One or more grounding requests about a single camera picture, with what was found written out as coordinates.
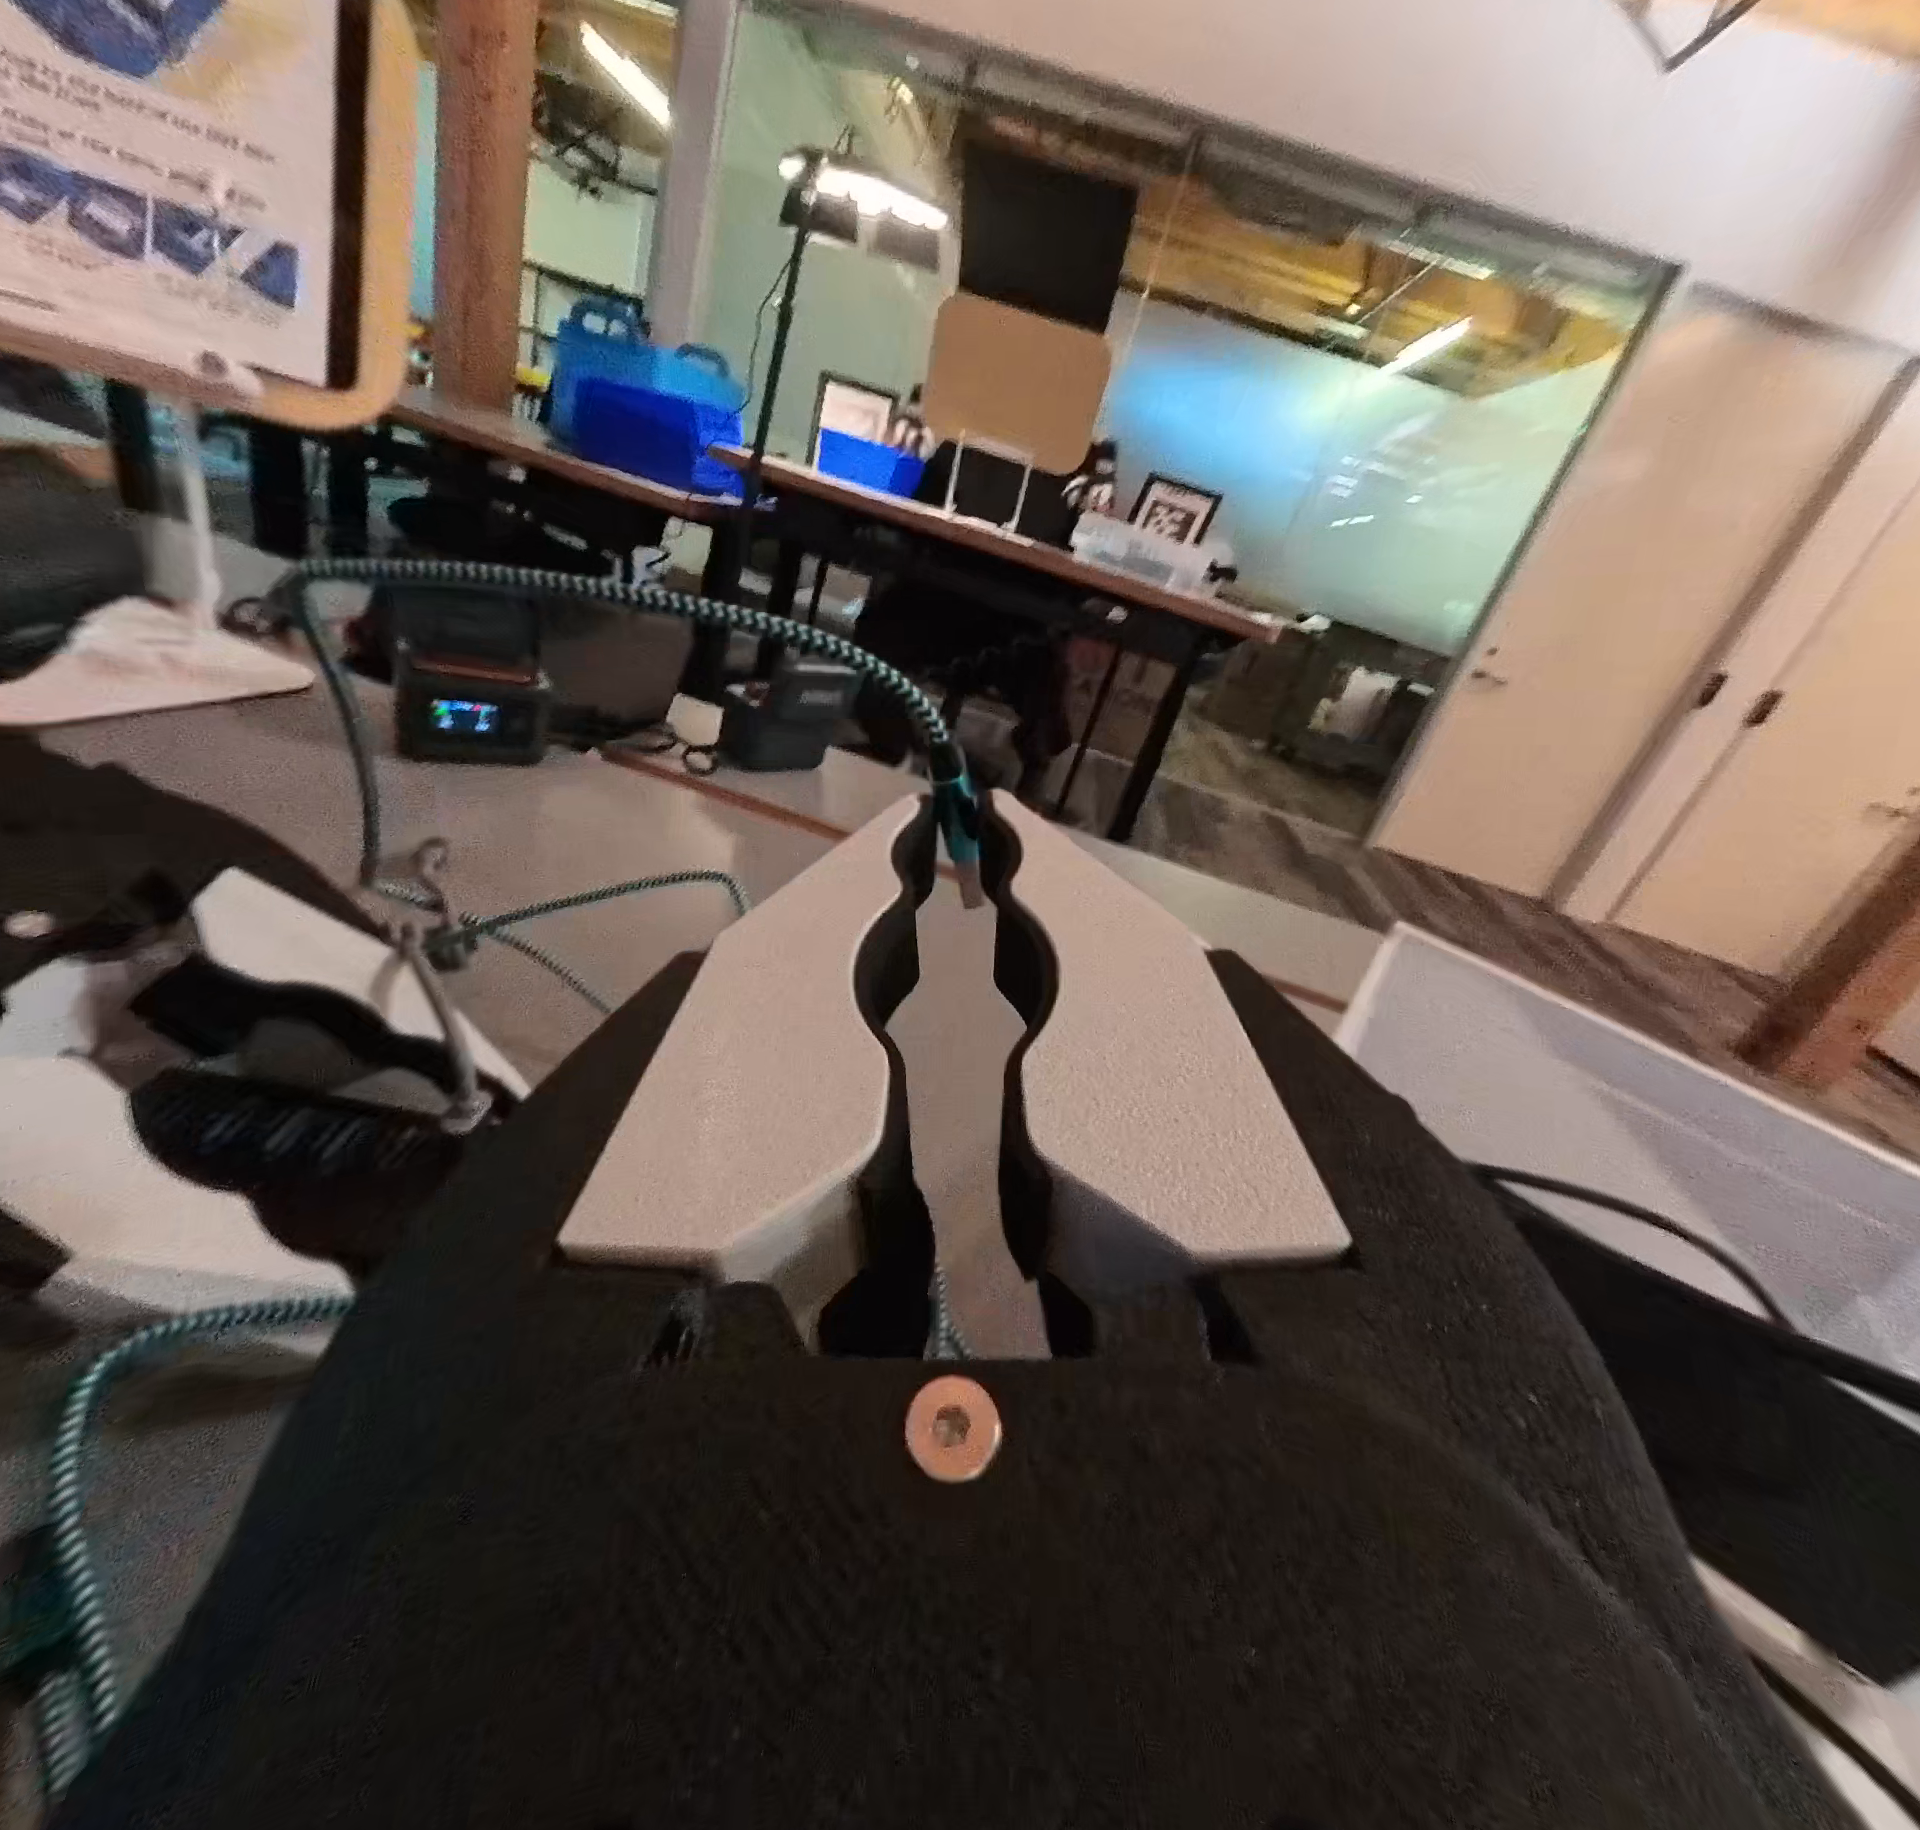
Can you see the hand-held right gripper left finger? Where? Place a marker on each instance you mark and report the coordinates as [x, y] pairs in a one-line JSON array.
[[721, 1095]]

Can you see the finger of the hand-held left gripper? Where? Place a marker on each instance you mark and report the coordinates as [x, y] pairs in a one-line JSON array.
[[316, 945], [90, 1171]]

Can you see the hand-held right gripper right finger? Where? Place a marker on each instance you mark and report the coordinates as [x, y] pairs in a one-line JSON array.
[[1186, 1095]]

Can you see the clear plastic bin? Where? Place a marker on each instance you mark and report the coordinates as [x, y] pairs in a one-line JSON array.
[[1576, 1066]]

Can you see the white sign stand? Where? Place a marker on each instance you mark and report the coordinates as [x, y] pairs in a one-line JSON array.
[[150, 666]]

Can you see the black portable power station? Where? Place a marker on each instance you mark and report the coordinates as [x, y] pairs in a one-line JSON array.
[[468, 697]]

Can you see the dark grey charger box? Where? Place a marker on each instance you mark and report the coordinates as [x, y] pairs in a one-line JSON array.
[[792, 717]]

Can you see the clear storage box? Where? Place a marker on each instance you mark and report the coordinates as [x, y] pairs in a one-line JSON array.
[[1141, 558]]

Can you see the wooden top desk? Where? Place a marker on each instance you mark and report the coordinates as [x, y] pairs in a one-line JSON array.
[[1051, 567], [495, 436]]

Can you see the framed marker print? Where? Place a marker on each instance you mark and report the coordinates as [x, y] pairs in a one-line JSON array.
[[1176, 511]]

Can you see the white door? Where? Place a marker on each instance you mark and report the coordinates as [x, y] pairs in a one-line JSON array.
[[1576, 631], [1831, 751]]

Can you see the dark blue plastic bin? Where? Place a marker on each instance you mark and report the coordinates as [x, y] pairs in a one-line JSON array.
[[646, 436]]

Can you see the glass office partition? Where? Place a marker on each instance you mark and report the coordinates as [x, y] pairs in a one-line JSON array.
[[1351, 436]]

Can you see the black framed picture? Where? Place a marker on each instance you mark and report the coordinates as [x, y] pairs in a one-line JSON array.
[[856, 405]]

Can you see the instruction poster on stand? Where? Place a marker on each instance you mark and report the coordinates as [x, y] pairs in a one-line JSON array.
[[394, 210]]

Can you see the tan rounded sign board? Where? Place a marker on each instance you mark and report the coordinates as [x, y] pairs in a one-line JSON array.
[[1020, 382]]

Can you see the studio light on stand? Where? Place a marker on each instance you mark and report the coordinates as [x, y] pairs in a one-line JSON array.
[[856, 187]]

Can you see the black wall screen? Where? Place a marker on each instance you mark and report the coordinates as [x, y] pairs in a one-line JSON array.
[[1051, 231]]

